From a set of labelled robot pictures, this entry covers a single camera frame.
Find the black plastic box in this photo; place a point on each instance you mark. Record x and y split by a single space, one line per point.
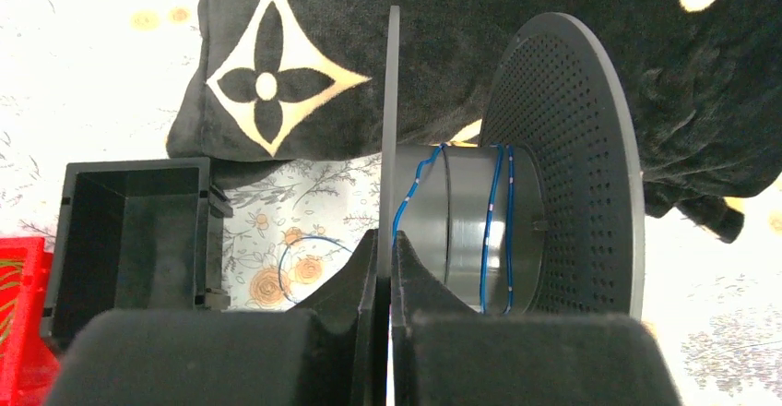
134 235

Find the floral table mat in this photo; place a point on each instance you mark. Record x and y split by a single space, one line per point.
101 80

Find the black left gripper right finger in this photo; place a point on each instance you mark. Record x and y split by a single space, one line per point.
445 353

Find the grey perforated spool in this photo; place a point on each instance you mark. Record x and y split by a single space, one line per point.
546 213

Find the black flower-pattern plush blanket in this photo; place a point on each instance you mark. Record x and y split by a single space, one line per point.
280 80

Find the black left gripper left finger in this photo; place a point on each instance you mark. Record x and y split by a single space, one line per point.
320 352

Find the red plastic box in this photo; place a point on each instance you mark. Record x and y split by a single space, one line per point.
28 367

